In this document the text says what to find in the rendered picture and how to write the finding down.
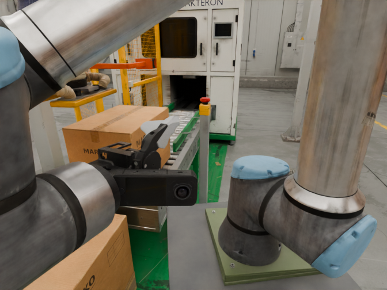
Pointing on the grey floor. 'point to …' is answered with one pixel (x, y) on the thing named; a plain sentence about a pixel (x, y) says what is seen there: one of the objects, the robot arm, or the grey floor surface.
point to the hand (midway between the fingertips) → (180, 153)
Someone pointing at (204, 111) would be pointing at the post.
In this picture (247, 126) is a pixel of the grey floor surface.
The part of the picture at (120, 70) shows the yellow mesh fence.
